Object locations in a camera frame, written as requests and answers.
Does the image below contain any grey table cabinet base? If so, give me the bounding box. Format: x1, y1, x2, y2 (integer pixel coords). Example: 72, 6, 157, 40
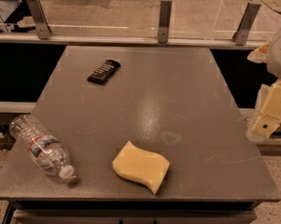
1, 199, 257, 224

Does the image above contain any metal bracket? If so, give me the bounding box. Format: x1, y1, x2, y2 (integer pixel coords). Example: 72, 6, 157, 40
232, 2, 261, 46
26, 0, 51, 40
158, 0, 173, 43

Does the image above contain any left metal bracket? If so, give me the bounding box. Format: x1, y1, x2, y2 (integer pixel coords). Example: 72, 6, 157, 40
26, 0, 51, 40

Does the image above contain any clear plastic water bottle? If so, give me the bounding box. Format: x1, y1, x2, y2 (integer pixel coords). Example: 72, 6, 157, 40
9, 114, 77, 184

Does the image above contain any yellow wavy sponge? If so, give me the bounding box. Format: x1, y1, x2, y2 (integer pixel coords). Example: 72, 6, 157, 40
112, 140, 170, 195

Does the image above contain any right metal bracket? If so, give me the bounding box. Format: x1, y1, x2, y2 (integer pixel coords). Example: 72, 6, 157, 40
232, 2, 261, 46

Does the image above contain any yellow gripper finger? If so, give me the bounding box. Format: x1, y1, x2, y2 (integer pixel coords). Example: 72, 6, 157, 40
246, 40, 271, 63
246, 78, 281, 142

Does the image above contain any metal rail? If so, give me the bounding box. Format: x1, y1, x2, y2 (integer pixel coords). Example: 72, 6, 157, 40
0, 33, 264, 49

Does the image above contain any black remote control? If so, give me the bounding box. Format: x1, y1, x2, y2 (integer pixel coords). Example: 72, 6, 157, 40
87, 59, 121, 84

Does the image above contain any middle metal bracket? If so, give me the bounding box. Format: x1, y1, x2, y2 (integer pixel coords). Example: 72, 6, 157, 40
158, 0, 173, 43

